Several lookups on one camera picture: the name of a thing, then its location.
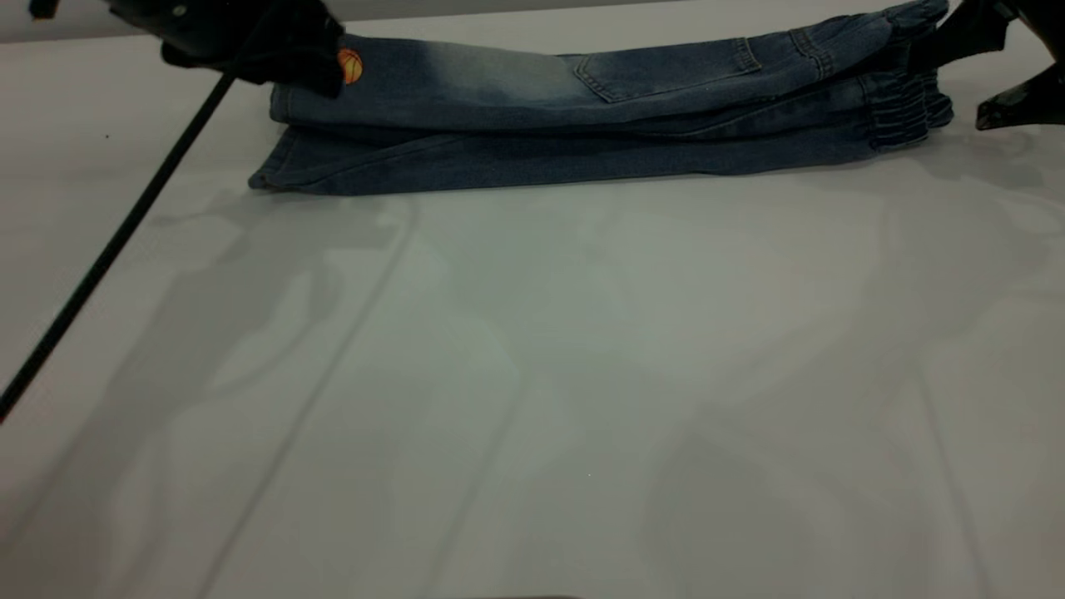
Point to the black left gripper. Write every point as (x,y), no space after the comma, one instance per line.
(225,21)

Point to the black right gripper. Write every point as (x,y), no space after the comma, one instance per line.
(1048,21)

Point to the blue denim pants with basketball print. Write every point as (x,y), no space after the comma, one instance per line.
(541,116)

